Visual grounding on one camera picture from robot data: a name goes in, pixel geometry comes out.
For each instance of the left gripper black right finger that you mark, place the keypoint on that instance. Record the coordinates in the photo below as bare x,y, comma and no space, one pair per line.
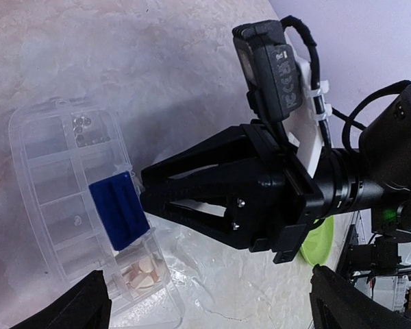
337,304

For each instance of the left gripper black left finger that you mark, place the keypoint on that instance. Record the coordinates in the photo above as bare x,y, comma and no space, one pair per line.
85,305

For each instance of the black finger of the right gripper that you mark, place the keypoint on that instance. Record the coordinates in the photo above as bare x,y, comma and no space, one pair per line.
224,229
225,162

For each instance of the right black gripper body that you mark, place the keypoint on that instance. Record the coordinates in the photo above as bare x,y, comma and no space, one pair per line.
270,199

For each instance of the clear plastic pill organizer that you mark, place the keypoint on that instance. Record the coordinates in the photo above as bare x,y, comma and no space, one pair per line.
54,176

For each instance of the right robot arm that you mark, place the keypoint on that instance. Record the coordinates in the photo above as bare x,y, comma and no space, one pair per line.
372,170

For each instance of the green round plate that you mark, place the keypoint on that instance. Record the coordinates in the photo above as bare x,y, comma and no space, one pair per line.
318,244

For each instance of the pile of beige tablets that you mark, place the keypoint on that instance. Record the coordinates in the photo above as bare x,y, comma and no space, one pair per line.
142,276

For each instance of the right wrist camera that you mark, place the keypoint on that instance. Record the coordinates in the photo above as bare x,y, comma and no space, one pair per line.
282,70

